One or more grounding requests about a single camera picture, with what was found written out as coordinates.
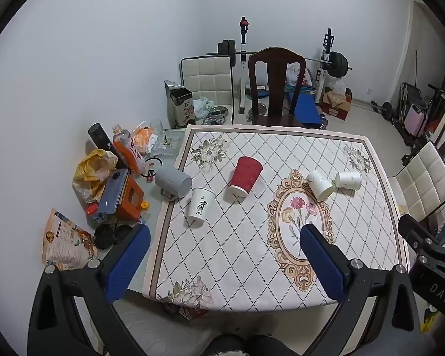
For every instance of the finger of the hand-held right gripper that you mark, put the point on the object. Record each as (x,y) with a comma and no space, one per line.
(415,230)

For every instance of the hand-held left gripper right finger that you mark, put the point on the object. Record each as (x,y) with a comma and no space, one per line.
(320,263)

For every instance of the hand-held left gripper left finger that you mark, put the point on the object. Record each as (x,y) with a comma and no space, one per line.
(128,263)

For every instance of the white speckled cup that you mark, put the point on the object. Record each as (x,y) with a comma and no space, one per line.
(320,185)
(348,179)

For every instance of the white paper cup black print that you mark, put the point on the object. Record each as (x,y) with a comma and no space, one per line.
(199,207)

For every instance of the red paper cup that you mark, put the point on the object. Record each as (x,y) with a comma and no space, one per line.
(244,176)

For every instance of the white cushioned chair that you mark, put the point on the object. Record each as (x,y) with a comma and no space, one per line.
(206,81)
(421,189)

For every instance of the orange box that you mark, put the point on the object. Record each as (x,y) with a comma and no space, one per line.
(131,202)

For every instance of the printed snack packet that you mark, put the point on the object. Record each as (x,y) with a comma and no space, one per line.
(66,244)

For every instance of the floral diamond pattern tablecloth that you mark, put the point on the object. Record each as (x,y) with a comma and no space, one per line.
(237,252)

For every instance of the grey mug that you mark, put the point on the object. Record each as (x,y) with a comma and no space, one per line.
(172,185)

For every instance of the yellow plastic bag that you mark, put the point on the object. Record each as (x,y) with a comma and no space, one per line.
(92,172)

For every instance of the small red white packet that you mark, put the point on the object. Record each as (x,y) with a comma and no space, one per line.
(151,167)

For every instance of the pink suitcase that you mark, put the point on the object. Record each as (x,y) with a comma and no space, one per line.
(416,119)

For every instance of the orange drink bottle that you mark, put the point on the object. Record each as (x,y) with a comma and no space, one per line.
(128,150)

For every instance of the orange snack bag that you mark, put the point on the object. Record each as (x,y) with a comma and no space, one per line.
(142,139)

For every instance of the black dumbbell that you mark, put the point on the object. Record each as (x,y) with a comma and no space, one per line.
(382,108)

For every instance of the black thermos bottle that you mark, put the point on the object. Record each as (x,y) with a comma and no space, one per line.
(101,139)

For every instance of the clear glass tray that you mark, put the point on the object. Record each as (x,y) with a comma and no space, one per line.
(168,142)

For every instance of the black folding cart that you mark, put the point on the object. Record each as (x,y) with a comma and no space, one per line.
(435,96)

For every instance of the clear glass tumbler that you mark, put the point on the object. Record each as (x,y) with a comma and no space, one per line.
(155,127)

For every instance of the brown cardboard box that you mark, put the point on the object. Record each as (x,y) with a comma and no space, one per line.
(335,105)

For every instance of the blue weight bench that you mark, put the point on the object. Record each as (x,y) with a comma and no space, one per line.
(305,108)

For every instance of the clear plastic bag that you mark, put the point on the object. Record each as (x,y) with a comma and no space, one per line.
(339,87)

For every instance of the printed tall cardboard box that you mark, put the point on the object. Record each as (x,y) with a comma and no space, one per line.
(178,109)

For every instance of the metal bowls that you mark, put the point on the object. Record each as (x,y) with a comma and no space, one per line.
(217,114)

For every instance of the green white plastic bag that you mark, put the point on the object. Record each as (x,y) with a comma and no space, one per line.
(203,105)

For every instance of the barbell with black plates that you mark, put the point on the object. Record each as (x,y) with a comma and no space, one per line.
(339,65)

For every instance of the white plastic bag red print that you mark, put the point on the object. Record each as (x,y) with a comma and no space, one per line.
(298,75)

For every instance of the white barbell rack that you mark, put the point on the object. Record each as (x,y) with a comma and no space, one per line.
(243,78)

